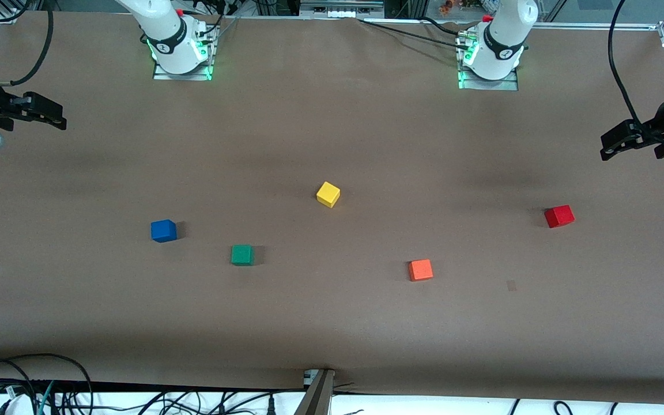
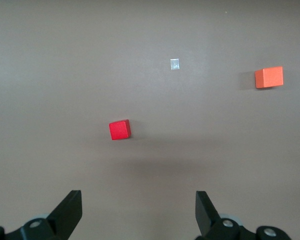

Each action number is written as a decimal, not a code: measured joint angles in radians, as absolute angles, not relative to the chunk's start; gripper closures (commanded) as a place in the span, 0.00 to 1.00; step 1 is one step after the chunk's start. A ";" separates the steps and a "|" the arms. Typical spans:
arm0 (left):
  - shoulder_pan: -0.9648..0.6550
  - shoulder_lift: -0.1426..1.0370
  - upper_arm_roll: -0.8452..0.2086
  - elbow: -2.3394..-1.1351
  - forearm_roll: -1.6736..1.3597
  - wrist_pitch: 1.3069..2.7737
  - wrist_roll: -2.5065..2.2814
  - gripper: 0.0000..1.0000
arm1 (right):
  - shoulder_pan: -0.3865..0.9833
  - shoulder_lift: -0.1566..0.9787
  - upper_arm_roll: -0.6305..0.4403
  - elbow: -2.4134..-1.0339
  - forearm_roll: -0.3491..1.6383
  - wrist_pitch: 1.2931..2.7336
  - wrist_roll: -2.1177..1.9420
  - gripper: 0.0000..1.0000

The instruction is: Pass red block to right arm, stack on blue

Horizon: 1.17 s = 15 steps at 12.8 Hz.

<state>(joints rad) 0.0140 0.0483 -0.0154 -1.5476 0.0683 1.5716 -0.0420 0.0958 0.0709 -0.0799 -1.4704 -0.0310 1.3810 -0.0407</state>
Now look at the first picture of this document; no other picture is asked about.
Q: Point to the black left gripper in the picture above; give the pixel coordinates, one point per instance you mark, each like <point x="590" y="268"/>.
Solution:
<point x="656" y="130"/>

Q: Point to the red wooden block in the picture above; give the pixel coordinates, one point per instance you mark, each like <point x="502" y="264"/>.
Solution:
<point x="559" y="217"/>

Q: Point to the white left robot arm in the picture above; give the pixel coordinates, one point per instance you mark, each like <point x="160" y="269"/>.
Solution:
<point x="499" y="40"/>

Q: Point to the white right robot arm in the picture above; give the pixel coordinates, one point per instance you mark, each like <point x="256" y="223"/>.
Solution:
<point x="166" y="34"/>

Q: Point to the blue wooden block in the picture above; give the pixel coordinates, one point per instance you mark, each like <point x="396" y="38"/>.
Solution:
<point x="163" y="231"/>

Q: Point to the orange wooden block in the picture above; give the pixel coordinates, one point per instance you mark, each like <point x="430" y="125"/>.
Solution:
<point x="420" y="270"/>

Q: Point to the green wooden block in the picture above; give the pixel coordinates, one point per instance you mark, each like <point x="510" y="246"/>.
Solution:
<point x="242" y="255"/>

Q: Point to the yellow wooden block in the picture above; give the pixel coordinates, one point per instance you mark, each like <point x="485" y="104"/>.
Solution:
<point x="328" y="195"/>

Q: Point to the white power strip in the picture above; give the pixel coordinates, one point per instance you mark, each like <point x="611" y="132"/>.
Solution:
<point x="338" y="10"/>

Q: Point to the brown paper table cover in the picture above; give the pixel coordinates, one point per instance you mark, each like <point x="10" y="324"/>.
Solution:
<point x="332" y="323"/>

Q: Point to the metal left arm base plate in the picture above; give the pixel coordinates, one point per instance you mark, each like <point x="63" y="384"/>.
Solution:
<point x="508" y="85"/>

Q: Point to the grey metal post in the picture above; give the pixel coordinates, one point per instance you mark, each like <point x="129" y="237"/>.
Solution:
<point x="317" y="397"/>

